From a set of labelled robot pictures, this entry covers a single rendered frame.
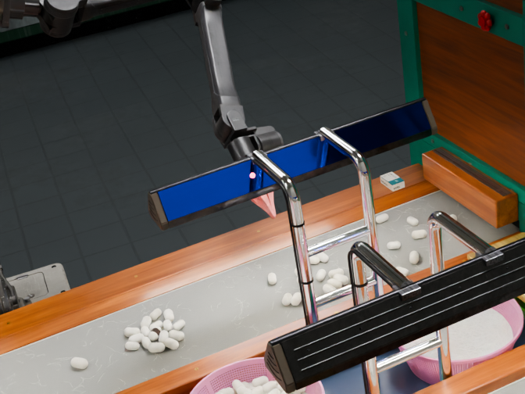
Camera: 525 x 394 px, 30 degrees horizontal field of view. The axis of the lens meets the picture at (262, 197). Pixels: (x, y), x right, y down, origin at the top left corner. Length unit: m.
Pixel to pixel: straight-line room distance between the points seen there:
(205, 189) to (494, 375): 0.64
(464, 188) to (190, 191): 0.69
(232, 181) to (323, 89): 3.12
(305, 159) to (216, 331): 0.42
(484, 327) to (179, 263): 0.73
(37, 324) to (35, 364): 0.12
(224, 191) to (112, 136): 3.04
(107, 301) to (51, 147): 2.79
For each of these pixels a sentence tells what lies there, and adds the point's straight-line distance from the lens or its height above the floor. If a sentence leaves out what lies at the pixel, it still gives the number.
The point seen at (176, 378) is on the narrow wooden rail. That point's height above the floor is 0.76.
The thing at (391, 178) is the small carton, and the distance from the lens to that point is 2.46.
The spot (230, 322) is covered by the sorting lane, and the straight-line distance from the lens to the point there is 2.11.
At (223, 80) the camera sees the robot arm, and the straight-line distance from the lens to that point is 2.36.
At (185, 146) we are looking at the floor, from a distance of 4.65.
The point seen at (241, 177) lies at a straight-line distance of 1.92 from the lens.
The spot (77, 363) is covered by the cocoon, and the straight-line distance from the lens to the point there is 2.09.
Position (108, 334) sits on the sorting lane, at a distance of 2.17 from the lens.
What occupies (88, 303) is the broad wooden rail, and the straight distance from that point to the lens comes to 2.24.
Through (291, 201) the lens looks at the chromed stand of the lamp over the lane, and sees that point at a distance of 1.81.
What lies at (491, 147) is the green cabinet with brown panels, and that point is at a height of 0.92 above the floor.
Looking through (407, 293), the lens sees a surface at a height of 1.11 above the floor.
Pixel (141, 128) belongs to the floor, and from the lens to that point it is 4.94.
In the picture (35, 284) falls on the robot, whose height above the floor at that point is 0.47.
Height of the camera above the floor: 1.97
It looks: 29 degrees down
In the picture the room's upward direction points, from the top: 10 degrees counter-clockwise
